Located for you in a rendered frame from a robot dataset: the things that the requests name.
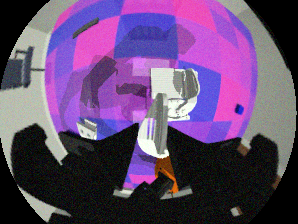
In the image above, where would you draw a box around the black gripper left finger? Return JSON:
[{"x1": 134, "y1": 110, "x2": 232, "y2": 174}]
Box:
[{"x1": 59, "y1": 123, "x2": 138, "y2": 190}]

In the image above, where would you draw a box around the small blue block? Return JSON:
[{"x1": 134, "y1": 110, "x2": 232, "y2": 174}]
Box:
[{"x1": 235, "y1": 104, "x2": 245, "y2": 115}]

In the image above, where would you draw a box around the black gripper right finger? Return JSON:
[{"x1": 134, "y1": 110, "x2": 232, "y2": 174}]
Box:
[{"x1": 166, "y1": 125, "x2": 242, "y2": 192}]

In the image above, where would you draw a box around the grey flat bar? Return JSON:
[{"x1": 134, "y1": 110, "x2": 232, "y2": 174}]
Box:
[{"x1": 72, "y1": 16, "x2": 100, "y2": 39}]

